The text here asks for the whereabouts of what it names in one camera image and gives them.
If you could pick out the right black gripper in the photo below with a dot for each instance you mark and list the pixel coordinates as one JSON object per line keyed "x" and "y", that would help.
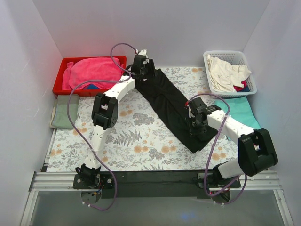
{"x": 196, "y": 125}

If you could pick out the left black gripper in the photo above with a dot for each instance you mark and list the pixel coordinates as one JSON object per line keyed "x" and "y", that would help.
{"x": 146, "y": 70}

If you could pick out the black t shirt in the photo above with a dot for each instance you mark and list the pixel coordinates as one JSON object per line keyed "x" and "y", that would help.
{"x": 168, "y": 102}

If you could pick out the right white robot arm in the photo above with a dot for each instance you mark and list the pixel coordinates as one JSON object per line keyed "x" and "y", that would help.
{"x": 256, "y": 151}

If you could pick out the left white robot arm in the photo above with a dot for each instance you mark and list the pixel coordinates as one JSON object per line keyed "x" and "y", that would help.
{"x": 104, "y": 117}

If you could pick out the teal folded shirt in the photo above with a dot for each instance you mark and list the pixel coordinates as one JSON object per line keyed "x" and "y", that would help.
{"x": 241, "y": 111}

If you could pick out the pink towel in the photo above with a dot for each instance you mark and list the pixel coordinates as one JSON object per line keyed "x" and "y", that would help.
{"x": 101, "y": 70}

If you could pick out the blue cloth in bin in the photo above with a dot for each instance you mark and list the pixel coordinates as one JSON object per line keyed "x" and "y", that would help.
{"x": 92, "y": 86}

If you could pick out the magenta cloth in basket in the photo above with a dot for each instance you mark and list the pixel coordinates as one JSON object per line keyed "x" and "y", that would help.
{"x": 241, "y": 87}

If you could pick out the cream crumpled shirt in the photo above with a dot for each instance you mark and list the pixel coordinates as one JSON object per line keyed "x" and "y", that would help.
{"x": 224, "y": 76}

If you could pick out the floral table mat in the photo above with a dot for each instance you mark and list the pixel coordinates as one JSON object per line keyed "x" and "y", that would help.
{"x": 138, "y": 141}

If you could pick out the blue cloth in basket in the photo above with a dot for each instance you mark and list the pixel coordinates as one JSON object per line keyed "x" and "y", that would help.
{"x": 246, "y": 89}

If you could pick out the white plastic basket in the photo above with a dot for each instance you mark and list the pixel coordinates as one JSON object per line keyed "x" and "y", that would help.
{"x": 234, "y": 58}

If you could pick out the red plastic bin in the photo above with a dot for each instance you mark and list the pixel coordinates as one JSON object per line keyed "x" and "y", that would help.
{"x": 57, "y": 88}

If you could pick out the grey green folded shirt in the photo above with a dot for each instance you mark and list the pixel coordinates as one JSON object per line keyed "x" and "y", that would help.
{"x": 59, "y": 117}

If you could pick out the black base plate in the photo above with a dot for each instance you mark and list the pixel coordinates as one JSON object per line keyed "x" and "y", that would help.
{"x": 144, "y": 184}

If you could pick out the aluminium rail frame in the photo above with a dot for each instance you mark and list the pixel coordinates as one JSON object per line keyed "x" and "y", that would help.
{"x": 63, "y": 181}

